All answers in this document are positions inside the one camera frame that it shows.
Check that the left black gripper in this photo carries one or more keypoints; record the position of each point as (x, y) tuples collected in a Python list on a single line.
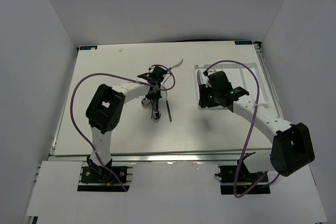
[(155, 96)]

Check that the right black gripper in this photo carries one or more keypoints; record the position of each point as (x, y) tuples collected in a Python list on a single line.
[(203, 102)]

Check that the pink handled knife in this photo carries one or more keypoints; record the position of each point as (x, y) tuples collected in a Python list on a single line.
[(199, 78)]

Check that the green chopstick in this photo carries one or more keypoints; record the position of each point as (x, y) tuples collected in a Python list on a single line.
[(153, 108)]

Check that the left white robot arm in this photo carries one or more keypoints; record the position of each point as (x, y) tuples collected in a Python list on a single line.
[(105, 108)]

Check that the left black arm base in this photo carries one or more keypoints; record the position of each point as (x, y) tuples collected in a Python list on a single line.
[(95, 178)]

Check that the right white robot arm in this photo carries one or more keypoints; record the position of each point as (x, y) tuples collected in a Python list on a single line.
[(291, 143)]

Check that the white divided utensil tray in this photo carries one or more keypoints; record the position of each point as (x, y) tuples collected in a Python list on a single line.
[(238, 76)]

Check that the left blue corner label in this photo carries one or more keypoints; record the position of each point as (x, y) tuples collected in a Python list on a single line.
[(88, 47)]

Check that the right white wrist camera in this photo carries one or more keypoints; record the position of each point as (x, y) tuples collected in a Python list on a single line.
[(207, 83)]

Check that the pink handled spoon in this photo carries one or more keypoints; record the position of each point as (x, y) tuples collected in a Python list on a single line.
[(145, 102)]

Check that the green handled spoon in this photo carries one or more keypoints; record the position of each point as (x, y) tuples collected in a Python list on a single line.
[(157, 113)]

